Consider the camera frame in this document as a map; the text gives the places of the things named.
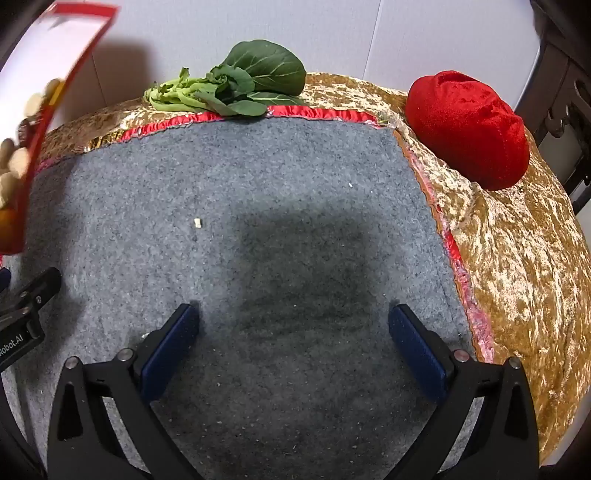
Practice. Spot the red tray with white inside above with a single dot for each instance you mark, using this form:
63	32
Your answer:
46	55

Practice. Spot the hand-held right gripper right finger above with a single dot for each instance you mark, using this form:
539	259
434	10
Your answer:
415	350

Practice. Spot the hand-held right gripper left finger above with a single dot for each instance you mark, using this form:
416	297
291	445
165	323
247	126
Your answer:
171	348

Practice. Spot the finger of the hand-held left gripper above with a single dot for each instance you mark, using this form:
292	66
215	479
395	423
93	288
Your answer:
3	279
40	288

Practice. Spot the grey felt mat red trim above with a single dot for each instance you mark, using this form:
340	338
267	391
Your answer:
258	277

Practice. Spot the red velvet cloth bundle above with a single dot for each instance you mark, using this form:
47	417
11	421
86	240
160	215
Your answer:
466	124

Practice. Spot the small orange kumquat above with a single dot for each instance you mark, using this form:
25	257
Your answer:
5	224

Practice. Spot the brown longan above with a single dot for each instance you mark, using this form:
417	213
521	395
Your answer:
6	151

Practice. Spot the dried red date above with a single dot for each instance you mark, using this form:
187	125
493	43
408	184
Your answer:
24	130

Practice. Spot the gold velvet cloth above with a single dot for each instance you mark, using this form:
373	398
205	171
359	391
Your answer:
508	258

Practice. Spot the beige cake cube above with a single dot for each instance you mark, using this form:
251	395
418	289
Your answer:
6	187
53	87
33	104
19	162

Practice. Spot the green leafy vegetable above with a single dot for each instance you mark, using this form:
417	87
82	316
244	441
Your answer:
249	78

